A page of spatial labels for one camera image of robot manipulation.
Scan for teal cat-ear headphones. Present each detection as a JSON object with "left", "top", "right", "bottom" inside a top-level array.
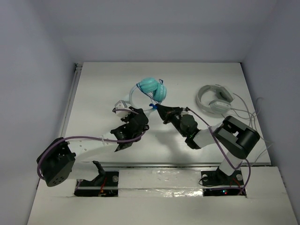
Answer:
[{"left": 128, "top": 77, "right": 167, "bottom": 113}]

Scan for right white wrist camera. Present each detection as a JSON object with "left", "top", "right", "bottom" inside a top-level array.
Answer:
[{"left": 180, "top": 107, "right": 190, "bottom": 116}]

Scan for blue headphone cable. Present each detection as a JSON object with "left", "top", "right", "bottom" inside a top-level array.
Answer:
[{"left": 136, "top": 79, "right": 167, "bottom": 106}]

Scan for blue twist tie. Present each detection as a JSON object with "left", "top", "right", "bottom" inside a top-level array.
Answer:
[{"left": 149, "top": 103, "right": 157, "bottom": 110}]

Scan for aluminium side rail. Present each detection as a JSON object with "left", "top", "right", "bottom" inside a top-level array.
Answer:
[{"left": 69, "top": 62, "right": 83, "bottom": 103}]

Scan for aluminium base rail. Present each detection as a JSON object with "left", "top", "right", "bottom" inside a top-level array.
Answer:
[{"left": 77, "top": 161, "right": 270, "bottom": 170}]

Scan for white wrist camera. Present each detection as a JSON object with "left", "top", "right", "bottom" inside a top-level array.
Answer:
[
  {"left": 180, "top": 107, "right": 190, "bottom": 116},
  {"left": 112, "top": 100, "right": 128, "bottom": 118}
]

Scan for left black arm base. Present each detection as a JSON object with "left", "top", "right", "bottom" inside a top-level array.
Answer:
[{"left": 74, "top": 171, "right": 119, "bottom": 197}]

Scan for white grey headphones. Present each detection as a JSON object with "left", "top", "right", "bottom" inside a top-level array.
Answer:
[{"left": 195, "top": 84, "right": 235, "bottom": 115}]

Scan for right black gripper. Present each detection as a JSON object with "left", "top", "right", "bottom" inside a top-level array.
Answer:
[{"left": 156, "top": 103, "right": 188, "bottom": 137}]

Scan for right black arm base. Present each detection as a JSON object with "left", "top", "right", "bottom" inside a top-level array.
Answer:
[{"left": 199, "top": 170, "right": 247, "bottom": 196}]

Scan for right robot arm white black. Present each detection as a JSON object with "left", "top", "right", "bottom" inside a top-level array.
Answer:
[{"left": 154, "top": 104, "right": 260, "bottom": 184}]

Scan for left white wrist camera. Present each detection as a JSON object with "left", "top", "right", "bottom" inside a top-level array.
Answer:
[{"left": 112, "top": 100, "right": 128, "bottom": 118}]

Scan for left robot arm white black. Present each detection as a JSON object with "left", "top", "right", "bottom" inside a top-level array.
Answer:
[{"left": 37, "top": 107, "right": 149, "bottom": 187}]

